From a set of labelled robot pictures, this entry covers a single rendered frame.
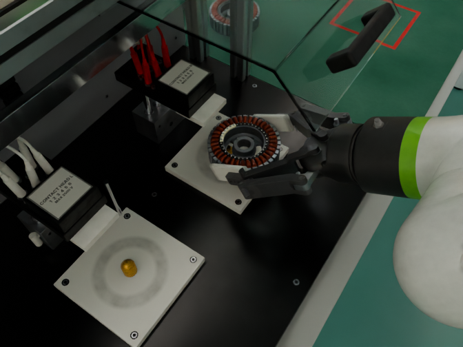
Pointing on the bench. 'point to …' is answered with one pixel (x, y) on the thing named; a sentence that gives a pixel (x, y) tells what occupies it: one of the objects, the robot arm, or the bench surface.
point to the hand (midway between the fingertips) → (245, 146)
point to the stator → (238, 138)
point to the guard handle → (377, 22)
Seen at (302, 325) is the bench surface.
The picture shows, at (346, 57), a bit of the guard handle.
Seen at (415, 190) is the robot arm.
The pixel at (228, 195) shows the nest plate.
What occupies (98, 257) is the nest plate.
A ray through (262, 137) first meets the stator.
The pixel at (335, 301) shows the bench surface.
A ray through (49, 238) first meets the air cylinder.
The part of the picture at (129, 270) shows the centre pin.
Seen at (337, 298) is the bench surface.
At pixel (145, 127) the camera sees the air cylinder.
